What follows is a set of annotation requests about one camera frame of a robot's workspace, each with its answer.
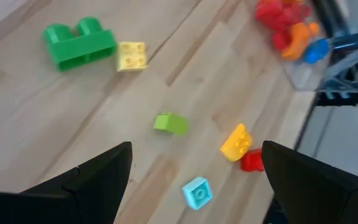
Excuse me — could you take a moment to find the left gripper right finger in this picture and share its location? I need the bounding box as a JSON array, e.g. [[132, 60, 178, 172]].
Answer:
[[261, 140, 358, 224]]

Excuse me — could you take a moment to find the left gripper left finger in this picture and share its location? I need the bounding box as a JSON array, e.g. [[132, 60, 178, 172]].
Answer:
[[0, 141, 134, 224]]

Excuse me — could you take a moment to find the clear plastic bin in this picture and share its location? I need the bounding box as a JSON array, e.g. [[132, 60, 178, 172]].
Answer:
[[253, 0, 358, 93]]

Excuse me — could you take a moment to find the blue two-stud brick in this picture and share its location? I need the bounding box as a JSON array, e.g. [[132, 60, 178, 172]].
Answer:
[[303, 38, 331, 65]]

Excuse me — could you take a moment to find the orange block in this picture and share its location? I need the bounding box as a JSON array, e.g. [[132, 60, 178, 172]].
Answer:
[[280, 21, 320, 62]]

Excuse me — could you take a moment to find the red two-stud brick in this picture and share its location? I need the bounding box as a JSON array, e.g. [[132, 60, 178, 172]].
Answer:
[[283, 2, 312, 27], [240, 148, 265, 173], [254, 0, 284, 30]]

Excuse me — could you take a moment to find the orange-yellow brick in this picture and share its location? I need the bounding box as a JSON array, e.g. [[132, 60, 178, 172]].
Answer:
[[219, 123, 254, 163]]

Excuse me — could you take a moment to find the pale teal small brick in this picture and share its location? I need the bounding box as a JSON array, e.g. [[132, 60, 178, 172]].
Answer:
[[181, 176, 214, 211]]

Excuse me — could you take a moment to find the green small brick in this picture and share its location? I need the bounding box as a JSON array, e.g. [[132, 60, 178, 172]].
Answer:
[[153, 112, 190, 137]]

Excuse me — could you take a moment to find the green two-stud brick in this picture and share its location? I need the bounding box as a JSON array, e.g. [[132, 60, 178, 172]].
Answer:
[[41, 16, 117, 72]]

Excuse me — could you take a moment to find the yellow small brick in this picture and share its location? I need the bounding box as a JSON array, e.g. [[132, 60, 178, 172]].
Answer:
[[116, 41, 149, 73]]

